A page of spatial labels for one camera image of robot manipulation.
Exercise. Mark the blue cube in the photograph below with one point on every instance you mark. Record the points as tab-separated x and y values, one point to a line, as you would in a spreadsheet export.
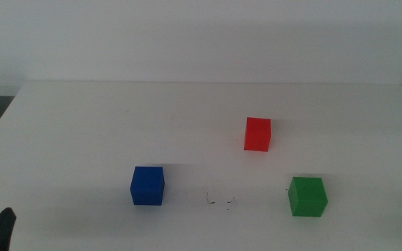
147	186

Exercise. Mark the red cube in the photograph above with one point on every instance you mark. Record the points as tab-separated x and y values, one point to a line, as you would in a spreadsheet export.
257	136

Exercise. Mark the green cube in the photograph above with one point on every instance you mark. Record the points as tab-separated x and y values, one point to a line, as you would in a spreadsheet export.
307	198

